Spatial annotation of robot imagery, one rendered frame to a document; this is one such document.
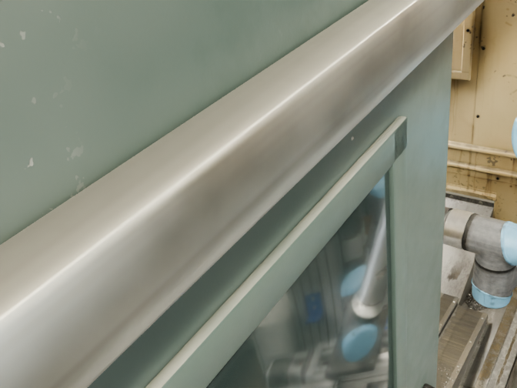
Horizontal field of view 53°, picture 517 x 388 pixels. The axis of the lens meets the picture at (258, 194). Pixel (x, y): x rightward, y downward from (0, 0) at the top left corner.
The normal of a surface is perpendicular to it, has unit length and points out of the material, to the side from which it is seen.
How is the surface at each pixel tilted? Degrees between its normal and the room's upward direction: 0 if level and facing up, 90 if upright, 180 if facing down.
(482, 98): 90
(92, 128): 90
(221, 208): 90
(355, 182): 90
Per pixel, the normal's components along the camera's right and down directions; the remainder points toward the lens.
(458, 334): -0.07, -0.89
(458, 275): -0.37, -0.55
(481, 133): -0.57, 0.52
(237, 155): 0.80, 0.22
